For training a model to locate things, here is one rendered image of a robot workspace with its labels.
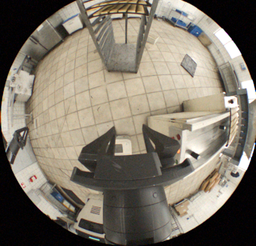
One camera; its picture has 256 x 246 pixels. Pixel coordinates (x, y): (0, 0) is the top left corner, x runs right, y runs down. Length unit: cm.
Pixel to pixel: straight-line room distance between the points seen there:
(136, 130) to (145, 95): 57
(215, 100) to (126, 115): 121
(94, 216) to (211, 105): 140
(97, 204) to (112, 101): 119
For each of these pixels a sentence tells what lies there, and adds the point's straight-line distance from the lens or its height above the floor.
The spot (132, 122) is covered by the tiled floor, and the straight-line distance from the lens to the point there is 114.
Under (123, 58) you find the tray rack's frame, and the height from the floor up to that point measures 15.
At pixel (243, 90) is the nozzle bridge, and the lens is 99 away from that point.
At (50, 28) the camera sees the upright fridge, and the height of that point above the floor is 93.
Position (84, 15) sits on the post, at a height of 100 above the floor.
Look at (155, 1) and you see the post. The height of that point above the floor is 110.
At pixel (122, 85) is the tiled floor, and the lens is 123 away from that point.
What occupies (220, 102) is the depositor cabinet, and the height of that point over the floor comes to 77.
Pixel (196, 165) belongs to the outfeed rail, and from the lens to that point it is 60.
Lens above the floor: 113
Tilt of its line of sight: 87 degrees down
